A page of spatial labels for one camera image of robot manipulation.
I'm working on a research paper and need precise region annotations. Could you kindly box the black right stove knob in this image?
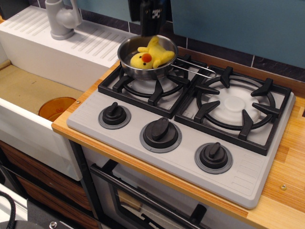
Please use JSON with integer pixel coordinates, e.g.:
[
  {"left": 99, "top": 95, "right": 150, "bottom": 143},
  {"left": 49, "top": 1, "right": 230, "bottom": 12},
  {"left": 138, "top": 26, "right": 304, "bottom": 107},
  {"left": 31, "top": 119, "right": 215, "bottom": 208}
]
[{"left": 194, "top": 142, "right": 233, "bottom": 175}]

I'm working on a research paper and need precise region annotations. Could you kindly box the grey toy stove top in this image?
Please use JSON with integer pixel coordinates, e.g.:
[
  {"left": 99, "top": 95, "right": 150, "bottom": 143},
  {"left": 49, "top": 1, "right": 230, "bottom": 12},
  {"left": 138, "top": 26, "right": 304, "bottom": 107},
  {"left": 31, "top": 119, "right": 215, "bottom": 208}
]
[{"left": 67, "top": 55, "right": 295, "bottom": 208}]

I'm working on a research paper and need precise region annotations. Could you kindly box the black right burner grate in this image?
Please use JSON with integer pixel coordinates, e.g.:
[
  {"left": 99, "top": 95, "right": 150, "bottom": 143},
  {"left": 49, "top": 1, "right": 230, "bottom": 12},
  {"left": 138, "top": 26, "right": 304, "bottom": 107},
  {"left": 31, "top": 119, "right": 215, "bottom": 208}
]
[{"left": 174, "top": 66, "right": 294, "bottom": 156}]

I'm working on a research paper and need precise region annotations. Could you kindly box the black left burner grate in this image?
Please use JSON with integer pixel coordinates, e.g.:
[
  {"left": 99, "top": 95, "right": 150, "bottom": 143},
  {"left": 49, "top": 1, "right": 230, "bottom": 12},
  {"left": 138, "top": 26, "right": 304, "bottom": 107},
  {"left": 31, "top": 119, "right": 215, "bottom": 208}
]
[{"left": 98, "top": 54, "right": 207, "bottom": 118}]

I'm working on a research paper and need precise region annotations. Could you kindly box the white toy sink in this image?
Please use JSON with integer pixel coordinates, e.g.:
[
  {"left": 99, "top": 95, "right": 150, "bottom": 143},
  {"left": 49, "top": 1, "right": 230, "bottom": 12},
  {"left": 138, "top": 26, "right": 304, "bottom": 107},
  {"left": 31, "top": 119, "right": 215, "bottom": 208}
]
[{"left": 0, "top": 6, "right": 131, "bottom": 181}]

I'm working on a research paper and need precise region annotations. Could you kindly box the toy oven door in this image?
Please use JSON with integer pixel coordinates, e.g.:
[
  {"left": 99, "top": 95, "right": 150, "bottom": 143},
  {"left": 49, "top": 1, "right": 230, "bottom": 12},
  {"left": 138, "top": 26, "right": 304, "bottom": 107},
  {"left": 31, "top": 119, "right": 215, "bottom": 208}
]
[{"left": 82, "top": 146, "right": 270, "bottom": 229}]

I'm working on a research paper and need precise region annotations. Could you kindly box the grey toy faucet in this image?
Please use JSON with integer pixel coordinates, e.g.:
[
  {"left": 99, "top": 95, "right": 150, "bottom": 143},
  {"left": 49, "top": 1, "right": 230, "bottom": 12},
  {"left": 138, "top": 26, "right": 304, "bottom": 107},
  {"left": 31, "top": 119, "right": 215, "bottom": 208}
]
[{"left": 45, "top": 0, "right": 82, "bottom": 40}]

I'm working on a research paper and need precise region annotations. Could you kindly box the black stove knob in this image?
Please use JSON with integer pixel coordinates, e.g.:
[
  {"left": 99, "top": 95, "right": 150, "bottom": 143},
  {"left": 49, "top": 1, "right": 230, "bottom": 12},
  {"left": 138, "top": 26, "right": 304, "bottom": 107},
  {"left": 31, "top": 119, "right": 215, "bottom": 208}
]
[
  {"left": 140, "top": 117, "right": 182, "bottom": 154},
  {"left": 194, "top": 142, "right": 233, "bottom": 175},
  {"left": 98, "top": 102, "right": 131, "bottom": 130}
]

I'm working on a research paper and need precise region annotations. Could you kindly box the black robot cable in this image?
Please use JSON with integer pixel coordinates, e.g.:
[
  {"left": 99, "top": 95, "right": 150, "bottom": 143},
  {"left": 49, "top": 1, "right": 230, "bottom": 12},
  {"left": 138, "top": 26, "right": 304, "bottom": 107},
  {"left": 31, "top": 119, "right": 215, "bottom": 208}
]
[{"left": 0, "top": 190, "right": 19, "bottom": 229}]

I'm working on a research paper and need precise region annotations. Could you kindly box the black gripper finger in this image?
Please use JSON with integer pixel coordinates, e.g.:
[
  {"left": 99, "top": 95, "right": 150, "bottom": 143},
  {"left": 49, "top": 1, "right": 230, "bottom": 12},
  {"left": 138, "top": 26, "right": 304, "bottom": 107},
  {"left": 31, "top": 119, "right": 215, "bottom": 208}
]
[
  {"left": 128, "top": 0, "right": 141, "bottom": 21},
  {"left": 140, "top": 0, "right": 165, "bottom": 37}
]

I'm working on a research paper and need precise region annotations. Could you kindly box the black oven door handle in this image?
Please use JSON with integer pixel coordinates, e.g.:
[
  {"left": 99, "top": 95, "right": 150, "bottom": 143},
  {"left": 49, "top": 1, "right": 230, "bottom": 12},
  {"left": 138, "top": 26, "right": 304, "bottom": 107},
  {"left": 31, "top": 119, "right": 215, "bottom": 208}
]
[{"left": 90, "top": 160, "right": 206, "bottom": 229}]

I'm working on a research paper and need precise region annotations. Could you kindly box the yellow stuffed duck toy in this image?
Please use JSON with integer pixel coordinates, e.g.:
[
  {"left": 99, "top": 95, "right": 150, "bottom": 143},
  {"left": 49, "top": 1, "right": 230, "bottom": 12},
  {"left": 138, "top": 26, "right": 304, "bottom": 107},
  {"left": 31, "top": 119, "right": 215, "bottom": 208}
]
[{"left": 130, "top": 36, "right": 175, "bottom": 70}]

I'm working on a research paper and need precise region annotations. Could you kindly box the stainless steel pan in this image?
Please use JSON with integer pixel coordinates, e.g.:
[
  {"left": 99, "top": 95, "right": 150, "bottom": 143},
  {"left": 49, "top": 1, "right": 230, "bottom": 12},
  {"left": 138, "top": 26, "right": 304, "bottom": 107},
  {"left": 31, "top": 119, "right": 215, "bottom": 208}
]
[{"left": 117, "top": 35, "right": 217, "bottom": 80}]

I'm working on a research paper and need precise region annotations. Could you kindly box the black burner grate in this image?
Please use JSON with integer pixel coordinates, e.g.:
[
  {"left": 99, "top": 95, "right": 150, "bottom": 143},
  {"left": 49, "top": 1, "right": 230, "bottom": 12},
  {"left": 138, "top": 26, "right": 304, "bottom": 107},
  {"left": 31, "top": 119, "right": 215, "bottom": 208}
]
[
  {"left": 174, "top": 66, "right": 294, "bottom": 156},
  {"left": 98, "top": 54, "right": 207, "bottom": 118}
]

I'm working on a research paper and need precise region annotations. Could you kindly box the black left stove knob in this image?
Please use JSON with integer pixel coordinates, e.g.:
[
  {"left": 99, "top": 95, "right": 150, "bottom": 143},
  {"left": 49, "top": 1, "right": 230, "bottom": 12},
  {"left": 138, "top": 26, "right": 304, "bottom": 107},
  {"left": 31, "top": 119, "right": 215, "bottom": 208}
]
[{"left": 98, "top": 102, "right": 131, "bottom": 130}]

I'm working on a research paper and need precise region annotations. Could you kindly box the wooden drawer front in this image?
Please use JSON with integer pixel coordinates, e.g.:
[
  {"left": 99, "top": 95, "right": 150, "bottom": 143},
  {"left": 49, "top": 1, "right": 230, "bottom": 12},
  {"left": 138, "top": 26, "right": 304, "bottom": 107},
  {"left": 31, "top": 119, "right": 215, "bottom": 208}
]
[{"left": 0, "top": 142, "right": 101, "bottom": 229}]

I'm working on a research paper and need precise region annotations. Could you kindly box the orange plastic bowl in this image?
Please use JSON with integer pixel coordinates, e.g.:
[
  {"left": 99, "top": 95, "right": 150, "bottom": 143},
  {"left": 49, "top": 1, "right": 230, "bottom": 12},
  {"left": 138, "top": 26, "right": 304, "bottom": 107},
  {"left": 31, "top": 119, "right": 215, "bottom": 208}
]
[{"left": 38, "top": 97, "right": 76, "bottom": 122}]

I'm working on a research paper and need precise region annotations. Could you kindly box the black middle stove knob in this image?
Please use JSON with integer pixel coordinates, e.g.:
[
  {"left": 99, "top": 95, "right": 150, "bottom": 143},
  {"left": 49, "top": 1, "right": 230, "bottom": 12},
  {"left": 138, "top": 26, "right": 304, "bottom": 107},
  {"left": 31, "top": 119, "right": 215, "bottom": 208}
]
[{"left": 140, "top": 117, "right": 182, "bottom": 154}]

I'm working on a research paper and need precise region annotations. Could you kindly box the teal right wall cabinet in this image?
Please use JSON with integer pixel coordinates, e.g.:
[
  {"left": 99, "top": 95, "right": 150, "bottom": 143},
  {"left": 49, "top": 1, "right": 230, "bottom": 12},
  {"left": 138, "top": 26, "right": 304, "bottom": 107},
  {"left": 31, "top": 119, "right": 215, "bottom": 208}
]
[{"left": 171, "top": 0, "right": 305, "bottom": 68}]

